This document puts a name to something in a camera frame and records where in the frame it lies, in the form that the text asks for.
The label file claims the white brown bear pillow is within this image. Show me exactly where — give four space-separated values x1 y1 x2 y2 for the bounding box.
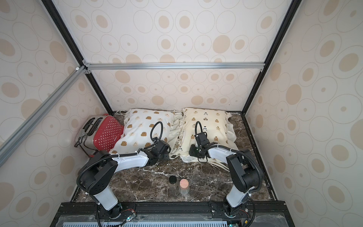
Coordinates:
109 109 183 159

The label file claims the cream teddy bear pillow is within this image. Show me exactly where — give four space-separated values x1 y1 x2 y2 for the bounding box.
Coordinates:
174 108 237 171

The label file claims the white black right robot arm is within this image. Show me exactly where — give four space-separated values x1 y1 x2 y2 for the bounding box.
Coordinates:
189 143 264 217

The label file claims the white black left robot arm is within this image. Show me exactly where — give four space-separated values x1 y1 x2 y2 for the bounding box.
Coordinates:
76 141 171 219

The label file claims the black lid small jar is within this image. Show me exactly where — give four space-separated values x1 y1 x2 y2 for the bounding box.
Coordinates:
169 176 177 189

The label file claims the pink lid clear jar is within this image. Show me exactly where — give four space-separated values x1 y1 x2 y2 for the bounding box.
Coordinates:
179 179 190 196

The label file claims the red polka dot toaster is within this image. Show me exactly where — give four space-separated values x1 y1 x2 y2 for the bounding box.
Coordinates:
75 114 124 156

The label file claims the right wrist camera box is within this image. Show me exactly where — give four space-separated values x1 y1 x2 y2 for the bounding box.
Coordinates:
195 132 209 147

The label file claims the black toaster power cord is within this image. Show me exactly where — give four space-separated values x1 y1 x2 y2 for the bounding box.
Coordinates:
74 135 95 158

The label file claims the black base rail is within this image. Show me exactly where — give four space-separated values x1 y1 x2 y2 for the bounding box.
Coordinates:
53 201 291 223

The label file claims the horizontal aluminium frame bar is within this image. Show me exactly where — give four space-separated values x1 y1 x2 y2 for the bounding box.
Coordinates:
85 62 265 70

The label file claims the left diagonal aluminium frame bar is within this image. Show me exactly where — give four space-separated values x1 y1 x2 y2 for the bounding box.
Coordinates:
1 66 86 165

